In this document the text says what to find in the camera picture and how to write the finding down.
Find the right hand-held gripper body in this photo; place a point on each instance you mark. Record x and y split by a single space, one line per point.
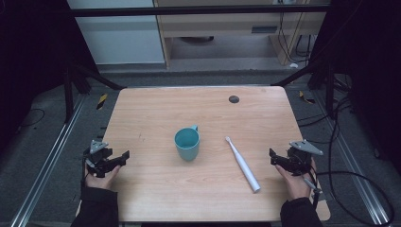
301 157

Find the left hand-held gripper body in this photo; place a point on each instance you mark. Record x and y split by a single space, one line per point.
98 157

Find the white electric toothbrush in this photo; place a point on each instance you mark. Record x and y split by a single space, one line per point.
244 167

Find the teal cup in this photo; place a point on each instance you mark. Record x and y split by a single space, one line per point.
187 143

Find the person's left hand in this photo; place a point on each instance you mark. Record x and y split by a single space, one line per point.
102 182

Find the person's right hand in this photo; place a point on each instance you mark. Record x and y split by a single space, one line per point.
296 184

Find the yellow black tape strip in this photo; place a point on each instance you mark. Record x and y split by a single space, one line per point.
306 98
101 101

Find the grey round table grommet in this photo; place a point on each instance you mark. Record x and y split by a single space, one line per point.
234 99

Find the black metal stand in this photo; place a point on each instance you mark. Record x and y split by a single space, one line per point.
329 91
68 94

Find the small white round object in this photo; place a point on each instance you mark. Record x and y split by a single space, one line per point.
293 65

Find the black curtain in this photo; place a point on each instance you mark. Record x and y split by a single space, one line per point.
372 78
28 63

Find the white cabinet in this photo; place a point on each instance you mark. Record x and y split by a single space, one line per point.
119 41

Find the light wooden desk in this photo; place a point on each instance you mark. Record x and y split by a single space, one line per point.
220 26

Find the black horizontal bar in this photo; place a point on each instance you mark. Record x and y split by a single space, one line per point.
189 11

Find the aluminium floor rail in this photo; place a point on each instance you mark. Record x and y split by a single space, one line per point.
47 160
353 164

